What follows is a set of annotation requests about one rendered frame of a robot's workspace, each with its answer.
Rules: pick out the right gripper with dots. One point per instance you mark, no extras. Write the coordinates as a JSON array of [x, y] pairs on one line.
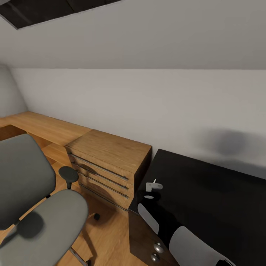
[[142, 193]]

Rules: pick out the swivel chair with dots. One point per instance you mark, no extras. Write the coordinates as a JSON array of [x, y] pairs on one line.
[[45, 234]]

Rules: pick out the fixed window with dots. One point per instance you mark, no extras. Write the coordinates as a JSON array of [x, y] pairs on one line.
[[23, 13]]

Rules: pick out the desk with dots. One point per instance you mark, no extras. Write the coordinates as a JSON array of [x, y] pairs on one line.
[[226, 209]]

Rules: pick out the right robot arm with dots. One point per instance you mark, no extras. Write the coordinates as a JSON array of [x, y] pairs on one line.
[[187, 249]]

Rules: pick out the cabinet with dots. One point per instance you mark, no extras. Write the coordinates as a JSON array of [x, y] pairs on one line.
[[146, 245], [110, 168]]

